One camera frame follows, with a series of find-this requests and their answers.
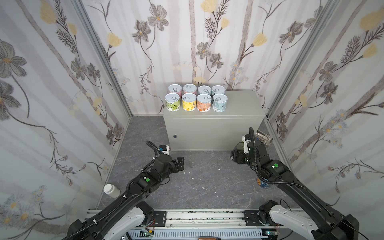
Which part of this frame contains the blue corn label can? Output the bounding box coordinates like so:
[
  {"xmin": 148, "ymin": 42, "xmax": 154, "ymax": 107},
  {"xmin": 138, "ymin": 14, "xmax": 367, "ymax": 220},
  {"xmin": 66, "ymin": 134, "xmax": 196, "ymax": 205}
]
[{"xmin": 257, "ymin": 178, "xmax": 272, "ymax": 189}]

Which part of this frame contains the teal label can front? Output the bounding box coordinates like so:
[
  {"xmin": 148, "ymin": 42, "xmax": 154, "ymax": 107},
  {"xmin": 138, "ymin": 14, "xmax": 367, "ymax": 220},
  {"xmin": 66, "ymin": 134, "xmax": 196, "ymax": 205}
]
[{"xmin": 212, "ymin": 94, "xmax": 228, "ymax": 113}]

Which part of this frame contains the teal label can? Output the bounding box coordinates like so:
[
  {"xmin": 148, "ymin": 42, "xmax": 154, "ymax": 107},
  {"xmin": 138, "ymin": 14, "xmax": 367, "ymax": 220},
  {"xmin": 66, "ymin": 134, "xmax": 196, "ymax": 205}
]
[
  {"xmin": 198, "ymin": 85, "xmax": 212, "ymax": 96},
  {"xmin": 212, "ymin": 94, "xmax": 228, "ymax": 113},
  {"xmin": 212, "ymin": 85, "xmax": 226, "ymax": 96}
]

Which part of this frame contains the green label can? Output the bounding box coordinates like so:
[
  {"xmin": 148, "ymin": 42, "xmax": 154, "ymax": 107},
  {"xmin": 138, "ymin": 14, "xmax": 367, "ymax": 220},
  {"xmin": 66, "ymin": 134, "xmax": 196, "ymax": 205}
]
[{"xmin": 165, "ymin": 93, "xmax": 180, "ymax": 112}]

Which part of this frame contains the yellow label can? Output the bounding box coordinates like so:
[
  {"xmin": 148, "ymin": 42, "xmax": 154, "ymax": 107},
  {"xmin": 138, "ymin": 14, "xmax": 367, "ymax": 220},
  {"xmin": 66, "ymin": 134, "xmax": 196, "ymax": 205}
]
[{"xmin": 182, "ymin": 93, "xmax": 197, "ymax": 112}]

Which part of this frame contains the orange label can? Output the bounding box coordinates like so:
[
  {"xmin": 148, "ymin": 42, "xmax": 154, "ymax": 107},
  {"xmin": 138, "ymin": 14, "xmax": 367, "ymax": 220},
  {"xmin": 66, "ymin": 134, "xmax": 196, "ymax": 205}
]
[{"xmin": 197, "ymin": 94, "xmax": 212, "ymax": 113}]

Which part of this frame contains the pink label can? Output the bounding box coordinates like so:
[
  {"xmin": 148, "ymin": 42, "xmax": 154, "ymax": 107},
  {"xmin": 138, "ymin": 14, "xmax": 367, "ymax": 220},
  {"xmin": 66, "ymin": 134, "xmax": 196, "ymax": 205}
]
[
  {"xmin": 183, "ymin": 84, "xmax": 198, "ymax": 95},
  {"xmin": 168, "ymin": 84, "xmax": 183, "ymax": 97}
]

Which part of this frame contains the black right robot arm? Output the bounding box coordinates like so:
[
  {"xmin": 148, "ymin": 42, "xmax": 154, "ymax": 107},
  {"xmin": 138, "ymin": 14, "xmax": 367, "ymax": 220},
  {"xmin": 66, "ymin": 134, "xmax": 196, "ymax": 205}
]
[{"xmin": 231, "ymin": 128, "xmax": 360, "ymax": 240}]

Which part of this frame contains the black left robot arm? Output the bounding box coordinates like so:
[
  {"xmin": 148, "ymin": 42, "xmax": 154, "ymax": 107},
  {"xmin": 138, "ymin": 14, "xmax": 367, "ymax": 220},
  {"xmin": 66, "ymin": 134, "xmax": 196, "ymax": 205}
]
[{"xmin": 64, "ymin": 141, "xmax": 185, "ymax": 240}]

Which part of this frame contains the grey metal cabinet counter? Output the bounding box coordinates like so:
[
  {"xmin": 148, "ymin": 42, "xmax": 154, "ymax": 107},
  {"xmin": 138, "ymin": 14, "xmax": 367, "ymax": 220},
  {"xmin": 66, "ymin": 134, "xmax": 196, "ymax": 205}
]
[{"xmin": 164, "ymin": 91, "xmax": 265, "ymax": 151}]

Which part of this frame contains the small tray of items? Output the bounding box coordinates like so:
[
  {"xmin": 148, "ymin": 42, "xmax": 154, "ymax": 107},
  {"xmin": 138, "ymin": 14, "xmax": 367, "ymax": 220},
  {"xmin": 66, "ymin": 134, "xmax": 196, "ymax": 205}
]
[{"xmin": 255, "ymin": 130, "xmax": 273, "ymax": 146}]

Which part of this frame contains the white plastic bottle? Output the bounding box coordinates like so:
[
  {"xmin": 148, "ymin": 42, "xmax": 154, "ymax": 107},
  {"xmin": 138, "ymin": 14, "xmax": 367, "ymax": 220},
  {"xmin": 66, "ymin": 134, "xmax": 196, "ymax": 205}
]
[{"xmin": 103, "ymin": 184, "xmax": 121, "ymax": 199}]

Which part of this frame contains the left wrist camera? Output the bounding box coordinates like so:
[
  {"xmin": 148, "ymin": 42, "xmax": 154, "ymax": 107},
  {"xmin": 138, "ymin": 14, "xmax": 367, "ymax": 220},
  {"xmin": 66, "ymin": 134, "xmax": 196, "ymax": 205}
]
[{"xmin": 159, "ymin": 145, "xmax": 170, "ymax": 155}]

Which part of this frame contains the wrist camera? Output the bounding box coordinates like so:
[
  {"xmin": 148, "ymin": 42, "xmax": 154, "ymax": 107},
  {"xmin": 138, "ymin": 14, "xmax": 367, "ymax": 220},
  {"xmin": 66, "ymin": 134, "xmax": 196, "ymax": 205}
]
[
  {"xmin": 159, "ymin": 145, "xmax": 170, "ymax": 155},
  {"xmin": 242, "ymin": 134, "xmax": 251, "ymax": 154}
]

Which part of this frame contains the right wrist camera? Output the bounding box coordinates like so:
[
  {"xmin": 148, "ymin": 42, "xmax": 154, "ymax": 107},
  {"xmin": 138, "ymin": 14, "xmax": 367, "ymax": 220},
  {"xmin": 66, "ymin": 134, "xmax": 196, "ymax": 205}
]
[{"xmin": 242, "ymin": 134, "xmax": 251, "ymax": 154}]

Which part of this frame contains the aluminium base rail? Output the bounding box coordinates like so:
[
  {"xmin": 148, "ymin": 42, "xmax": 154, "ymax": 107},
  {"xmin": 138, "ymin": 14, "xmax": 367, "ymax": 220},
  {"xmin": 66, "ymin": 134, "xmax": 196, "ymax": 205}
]
[{"xmin": 78, "ymin": 208, "xmax": 334, "ymax": 240}]

